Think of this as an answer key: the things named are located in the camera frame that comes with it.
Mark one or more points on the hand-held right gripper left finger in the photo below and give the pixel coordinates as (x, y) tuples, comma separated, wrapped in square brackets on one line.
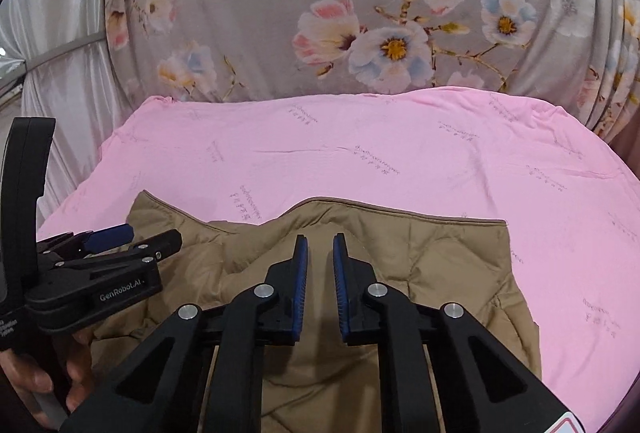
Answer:
[(300, 285)]

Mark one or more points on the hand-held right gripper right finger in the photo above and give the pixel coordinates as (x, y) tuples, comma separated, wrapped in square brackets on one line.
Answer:
[(340, 285)]

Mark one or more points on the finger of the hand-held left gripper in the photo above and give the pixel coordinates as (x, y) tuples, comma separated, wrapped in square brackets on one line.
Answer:
[(110, 235), (155, 248)]

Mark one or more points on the olive quilted jacket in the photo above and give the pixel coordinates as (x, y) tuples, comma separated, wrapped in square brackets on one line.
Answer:
[(440, 273)]

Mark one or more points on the person's left hand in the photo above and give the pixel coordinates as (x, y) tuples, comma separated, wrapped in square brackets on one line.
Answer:
[(75, 363)]

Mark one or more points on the pink printed blanket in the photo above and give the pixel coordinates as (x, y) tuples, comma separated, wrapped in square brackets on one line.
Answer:
[(400, 153)]

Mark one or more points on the grey satin curtain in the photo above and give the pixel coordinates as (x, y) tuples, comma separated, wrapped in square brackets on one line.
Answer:
[(55, 3)]

